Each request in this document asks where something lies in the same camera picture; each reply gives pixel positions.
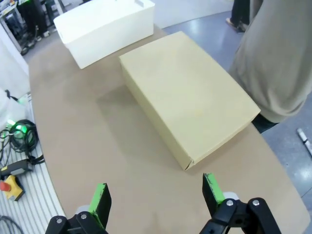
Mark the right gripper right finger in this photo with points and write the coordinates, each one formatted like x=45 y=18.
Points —
x=212 y=195

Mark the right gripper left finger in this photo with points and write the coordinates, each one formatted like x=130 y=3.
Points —
x=101 y=203

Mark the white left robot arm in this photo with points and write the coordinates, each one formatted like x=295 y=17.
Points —
x=9 y=107

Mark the tan cardboard shoe box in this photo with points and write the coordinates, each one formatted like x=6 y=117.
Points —
x=185 y=92

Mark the white plastic storage box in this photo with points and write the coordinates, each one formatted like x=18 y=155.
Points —
x=102 y=29

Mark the grey ribbed aluminium platform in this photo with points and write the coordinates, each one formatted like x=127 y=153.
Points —
x=36 y=207

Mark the grey handheld enabling device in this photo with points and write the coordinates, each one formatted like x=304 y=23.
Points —
x=17 y=168

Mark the yellow emergency stop, red button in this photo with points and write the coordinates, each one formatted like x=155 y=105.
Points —
x=11 y=186

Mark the white tube with black bands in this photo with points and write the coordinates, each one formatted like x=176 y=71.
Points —
x=304 y=140

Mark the person in beige sweater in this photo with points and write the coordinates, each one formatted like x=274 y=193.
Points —
x=275 y=61

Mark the person in black trousers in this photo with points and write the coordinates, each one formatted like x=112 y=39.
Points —
x=36 y=17

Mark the metal equipment rack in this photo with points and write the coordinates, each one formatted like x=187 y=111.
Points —
x=8 y=22

